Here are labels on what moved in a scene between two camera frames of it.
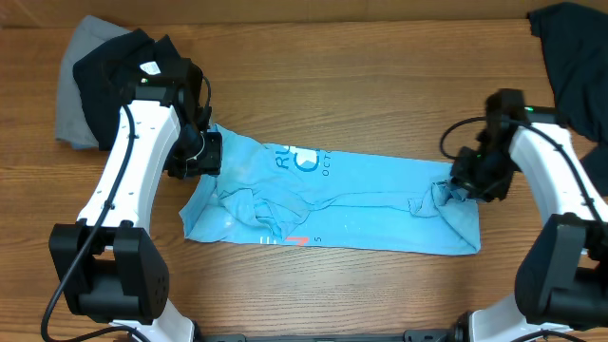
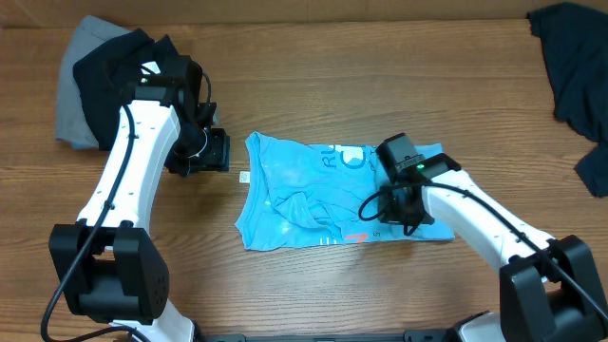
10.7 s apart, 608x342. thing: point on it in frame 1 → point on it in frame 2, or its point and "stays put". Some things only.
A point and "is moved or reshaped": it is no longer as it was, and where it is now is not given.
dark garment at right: (575, 35) stays put
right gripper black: (465, 180) → (388, 214)
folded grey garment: (73, 125) stays put
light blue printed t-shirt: (305, 195) is moved or reshaped
